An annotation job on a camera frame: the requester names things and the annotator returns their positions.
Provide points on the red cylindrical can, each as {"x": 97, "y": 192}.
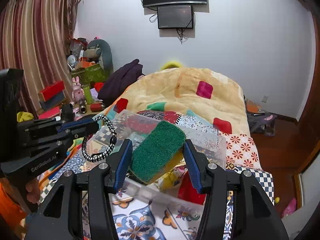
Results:
{"x": 97, "y": 107}

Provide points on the red flat box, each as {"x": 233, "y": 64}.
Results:
{"x": 51, "y": 91}

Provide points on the grey green plush toy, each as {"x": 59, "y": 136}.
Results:
{"x": 100, "y": 50}

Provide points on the green bottle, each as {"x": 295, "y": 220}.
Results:
{"x": 87, "y": 93}

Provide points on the green and yellow sponge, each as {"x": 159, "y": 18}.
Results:
{"x": 159, "y": 152}

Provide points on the white wall socket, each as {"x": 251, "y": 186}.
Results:
{"x": 264, "y": 100}

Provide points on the dark bag on floor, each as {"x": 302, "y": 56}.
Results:
{"x": 262, "y": 123}

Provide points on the beige patchwork fleece blanket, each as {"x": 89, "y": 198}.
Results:
{"x": 211, "y": 96}

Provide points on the clear plastic storage box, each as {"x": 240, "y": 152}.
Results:
{"x": 206, "y": 176}

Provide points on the small black wall monitor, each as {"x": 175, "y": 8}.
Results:
{"x": 175, "y": 17}

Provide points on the dark purple jacket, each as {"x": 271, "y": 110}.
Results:
{"x": 122, "y": 78}

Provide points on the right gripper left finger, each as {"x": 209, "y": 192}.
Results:
{"x": 60, "y": 215}

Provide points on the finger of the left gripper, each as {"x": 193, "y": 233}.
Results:
{"x": 80, "y": 128}
{"x": 44, "y": 125}

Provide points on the green cardboard box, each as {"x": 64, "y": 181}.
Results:
{"x": 93, "y": 73}

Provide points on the pink rabbit doll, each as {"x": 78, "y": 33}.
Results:
{"x": 77, "y": 91}

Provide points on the striped brown curtain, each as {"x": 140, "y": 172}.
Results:
{"x": 35, "y": 37}

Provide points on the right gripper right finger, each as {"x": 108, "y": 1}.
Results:
{"x": 254, "y": 215}

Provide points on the yellow floral scrunchie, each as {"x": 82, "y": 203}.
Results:
{"x": 172, "y": 178}

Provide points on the person's left hand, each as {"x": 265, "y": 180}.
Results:
{"x": 33, "y": 191}

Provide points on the yellow round cushion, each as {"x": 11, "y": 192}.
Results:
{"x": 171, "y": 64}

